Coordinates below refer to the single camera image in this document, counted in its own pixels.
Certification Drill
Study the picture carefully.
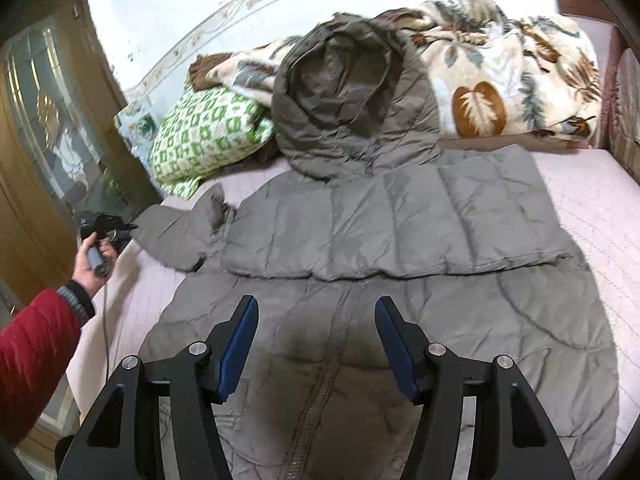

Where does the person's left hand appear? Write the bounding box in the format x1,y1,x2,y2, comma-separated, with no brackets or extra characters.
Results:
72,233,117,299

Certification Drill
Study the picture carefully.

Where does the pink quilted mattress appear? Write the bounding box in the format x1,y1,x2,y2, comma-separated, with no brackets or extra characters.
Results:
66,150,639,444

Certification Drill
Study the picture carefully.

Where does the leaf pattern cream blanket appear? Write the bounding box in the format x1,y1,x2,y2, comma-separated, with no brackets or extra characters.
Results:
209,0,602,146

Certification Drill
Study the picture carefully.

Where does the wooden stained glass door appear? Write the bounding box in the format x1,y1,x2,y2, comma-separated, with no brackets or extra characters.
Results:
1,0,158,304

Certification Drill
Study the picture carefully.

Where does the grey quilted hooded coat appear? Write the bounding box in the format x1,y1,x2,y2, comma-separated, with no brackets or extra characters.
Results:
130,12,622,480

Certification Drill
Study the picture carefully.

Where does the brown knitted garment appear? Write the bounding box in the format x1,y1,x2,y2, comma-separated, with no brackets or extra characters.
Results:
189,52,231,91

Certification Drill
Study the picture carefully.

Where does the black cable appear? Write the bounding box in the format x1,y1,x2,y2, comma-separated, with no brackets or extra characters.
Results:
101,274,113,380

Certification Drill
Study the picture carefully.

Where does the green white patterned pillow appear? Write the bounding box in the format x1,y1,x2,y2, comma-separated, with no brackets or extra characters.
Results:
149,87,273,200

